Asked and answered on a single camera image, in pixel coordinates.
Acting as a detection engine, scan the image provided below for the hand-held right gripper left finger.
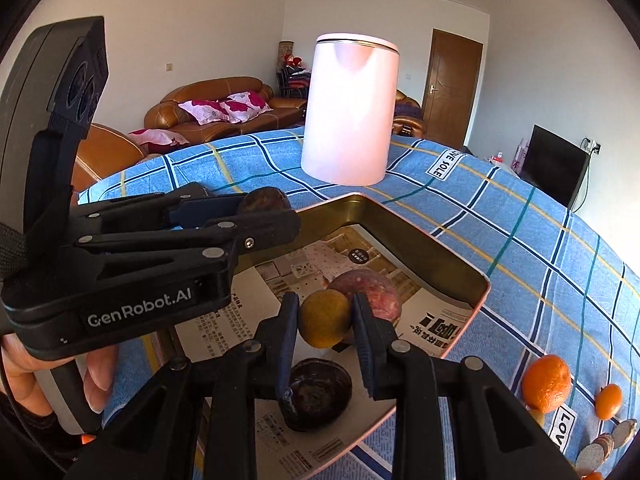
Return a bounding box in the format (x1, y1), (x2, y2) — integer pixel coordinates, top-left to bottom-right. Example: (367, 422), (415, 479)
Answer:
(65, 291), (301, 480)

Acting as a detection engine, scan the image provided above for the brown leather sofa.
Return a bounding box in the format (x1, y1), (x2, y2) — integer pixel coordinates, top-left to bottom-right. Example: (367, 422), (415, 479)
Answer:
(144, 76), (309, 144)

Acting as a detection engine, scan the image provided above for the tall patterned floor vase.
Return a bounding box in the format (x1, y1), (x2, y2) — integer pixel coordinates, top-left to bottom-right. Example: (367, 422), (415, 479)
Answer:
(277, 40), (296, 92)

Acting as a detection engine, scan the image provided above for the large orange tangerine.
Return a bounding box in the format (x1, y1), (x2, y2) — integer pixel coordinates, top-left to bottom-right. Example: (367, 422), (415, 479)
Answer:
(521, 354), (572, 413)

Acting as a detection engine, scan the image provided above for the yellow-green orange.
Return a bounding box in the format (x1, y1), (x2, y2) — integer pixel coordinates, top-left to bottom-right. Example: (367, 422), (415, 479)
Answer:
(298, 290), (353, 349)

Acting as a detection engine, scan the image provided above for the black television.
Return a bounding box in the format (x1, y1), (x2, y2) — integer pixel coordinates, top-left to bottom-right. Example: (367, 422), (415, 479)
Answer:
(519, 124), (591, 209)

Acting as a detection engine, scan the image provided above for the wrinkled dark passion fruit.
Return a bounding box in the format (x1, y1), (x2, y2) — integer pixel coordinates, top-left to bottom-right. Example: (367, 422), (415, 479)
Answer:
(282, 358), (353, 433)

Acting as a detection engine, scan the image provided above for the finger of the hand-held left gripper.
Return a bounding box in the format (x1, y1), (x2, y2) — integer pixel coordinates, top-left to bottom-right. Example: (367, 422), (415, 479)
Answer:
(75, 211), (302, 275)
(70, 182), (249, 242)

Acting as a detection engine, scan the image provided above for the reddish purple passion fruit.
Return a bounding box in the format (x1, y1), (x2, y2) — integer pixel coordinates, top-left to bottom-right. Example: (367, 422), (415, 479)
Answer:
(327, 268), (403, 324)

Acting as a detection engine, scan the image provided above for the pink bag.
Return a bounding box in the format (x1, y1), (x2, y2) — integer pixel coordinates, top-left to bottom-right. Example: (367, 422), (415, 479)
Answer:
(510, 137), (532, 172)

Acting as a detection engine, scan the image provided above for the brown wooden door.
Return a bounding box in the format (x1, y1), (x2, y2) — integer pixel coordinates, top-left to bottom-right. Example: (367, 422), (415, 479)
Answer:
(421, 29), (484, 147)

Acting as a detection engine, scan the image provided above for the person's left hand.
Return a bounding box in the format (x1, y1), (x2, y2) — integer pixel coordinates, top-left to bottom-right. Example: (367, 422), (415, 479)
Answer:
(0, 332), (120, 415)

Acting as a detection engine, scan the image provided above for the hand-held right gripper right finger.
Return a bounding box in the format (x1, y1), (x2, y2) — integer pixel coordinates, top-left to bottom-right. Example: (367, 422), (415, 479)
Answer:
(350, 291), (582, 480)

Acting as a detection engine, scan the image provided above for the blue plaid tablecloth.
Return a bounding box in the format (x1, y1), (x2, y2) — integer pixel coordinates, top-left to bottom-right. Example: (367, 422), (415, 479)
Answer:
(77, 127), (640, 480)

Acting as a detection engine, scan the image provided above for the gold metal tray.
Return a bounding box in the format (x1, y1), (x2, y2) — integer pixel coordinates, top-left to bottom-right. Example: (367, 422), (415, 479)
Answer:
(142, 192), (492, 480)

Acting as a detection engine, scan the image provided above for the dark purple passion fruit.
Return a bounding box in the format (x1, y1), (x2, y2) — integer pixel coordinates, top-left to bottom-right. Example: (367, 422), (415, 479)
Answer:
(237, 186), (292, 217)

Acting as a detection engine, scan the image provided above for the brown leather armchair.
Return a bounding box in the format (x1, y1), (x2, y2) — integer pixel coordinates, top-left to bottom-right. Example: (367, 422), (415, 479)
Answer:
(391, 89), (429, 137)
(72, 122), (151, 193)

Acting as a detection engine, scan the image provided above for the white electric kettle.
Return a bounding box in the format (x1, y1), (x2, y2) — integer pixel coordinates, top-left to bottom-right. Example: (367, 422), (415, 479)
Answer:
(300, 33), (401, 187)

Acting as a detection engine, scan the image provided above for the chair with piled clothes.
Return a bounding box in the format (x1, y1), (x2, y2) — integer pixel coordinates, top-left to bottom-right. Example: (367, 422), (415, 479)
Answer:
(277, 62), (312, 101)

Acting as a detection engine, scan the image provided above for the pink floral pillow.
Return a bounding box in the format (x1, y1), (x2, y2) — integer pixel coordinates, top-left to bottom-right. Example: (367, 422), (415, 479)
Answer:
(129, 128), (191, 149)
(178, 99), (231, 126)
(220, 91), (274, 124)

